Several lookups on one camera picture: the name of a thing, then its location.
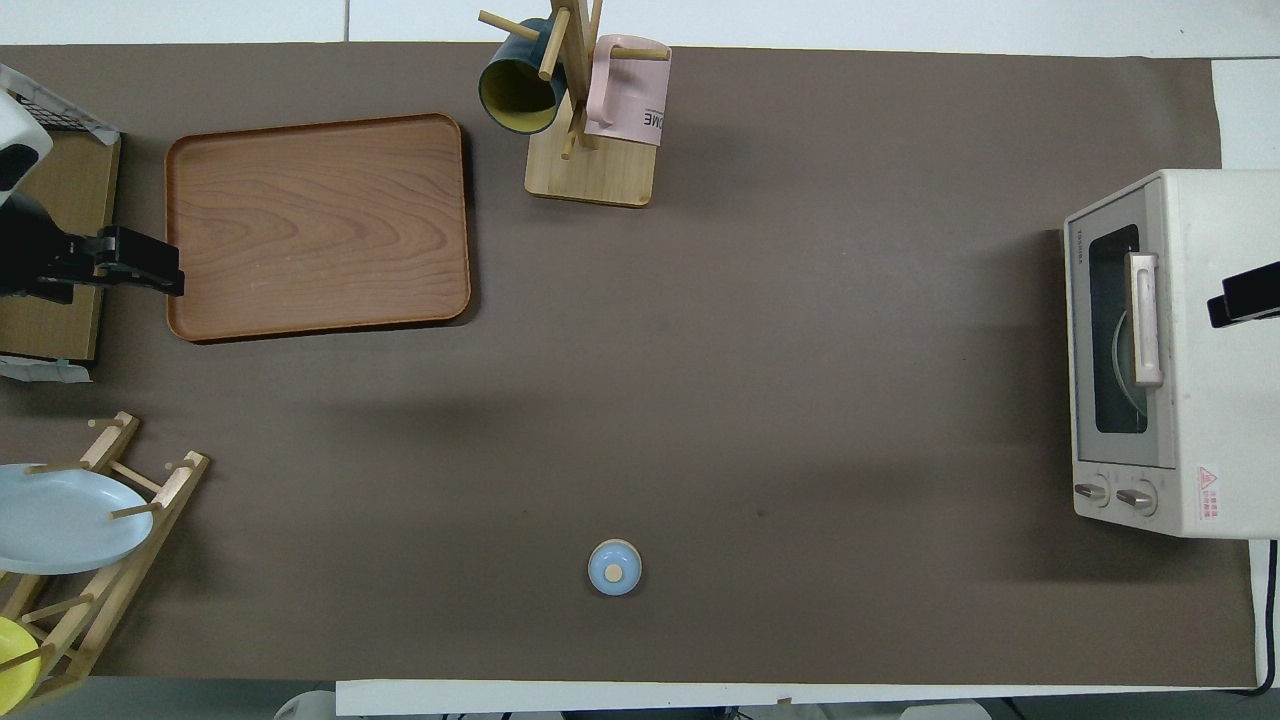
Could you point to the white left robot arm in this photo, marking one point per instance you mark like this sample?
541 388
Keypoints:
20 140

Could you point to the yellow plate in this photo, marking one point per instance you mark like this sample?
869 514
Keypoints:
12 665

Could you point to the white plastic wrapped mesh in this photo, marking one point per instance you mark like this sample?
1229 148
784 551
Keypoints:
55 112

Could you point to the white plastic scrap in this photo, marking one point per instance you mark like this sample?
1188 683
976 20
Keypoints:
40 369

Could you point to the brown wooden tray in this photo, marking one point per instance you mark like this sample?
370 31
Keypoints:
315 225

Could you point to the pink mug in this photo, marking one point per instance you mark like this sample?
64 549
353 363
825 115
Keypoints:
630 100

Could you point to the wooden dish rack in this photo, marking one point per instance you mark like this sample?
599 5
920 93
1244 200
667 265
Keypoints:
150 495

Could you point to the silver oven knob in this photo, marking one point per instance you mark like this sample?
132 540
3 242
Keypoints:
1137 499
1092 492

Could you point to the wooden mug tree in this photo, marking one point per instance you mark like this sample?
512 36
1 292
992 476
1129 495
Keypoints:
600 175

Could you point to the brown table mat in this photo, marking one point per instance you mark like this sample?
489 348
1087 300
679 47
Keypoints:
750 400

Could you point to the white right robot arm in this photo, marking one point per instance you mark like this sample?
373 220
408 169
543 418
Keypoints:
945 712

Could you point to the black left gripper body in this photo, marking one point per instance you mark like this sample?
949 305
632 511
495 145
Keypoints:
35 250

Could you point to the dark blue mug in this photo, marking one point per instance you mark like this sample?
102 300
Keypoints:
520 95

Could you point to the light green plate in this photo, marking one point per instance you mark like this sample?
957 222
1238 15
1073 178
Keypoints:
1121 372

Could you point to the light blue plate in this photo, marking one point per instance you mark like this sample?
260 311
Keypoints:
60 520

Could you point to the small blue bell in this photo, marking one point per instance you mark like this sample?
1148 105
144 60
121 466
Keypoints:
614 568

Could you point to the white toaster oven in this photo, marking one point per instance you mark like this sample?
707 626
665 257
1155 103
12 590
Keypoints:
1225 350

